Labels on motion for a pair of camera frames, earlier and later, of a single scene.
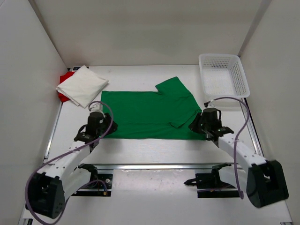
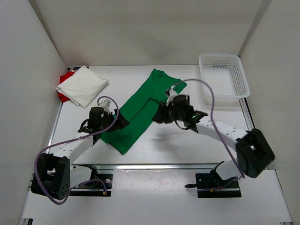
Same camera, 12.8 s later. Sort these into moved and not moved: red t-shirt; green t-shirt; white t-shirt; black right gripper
Moved: black right gripper; green t-shirt
Not moved: red t-shirt; white t-shirt
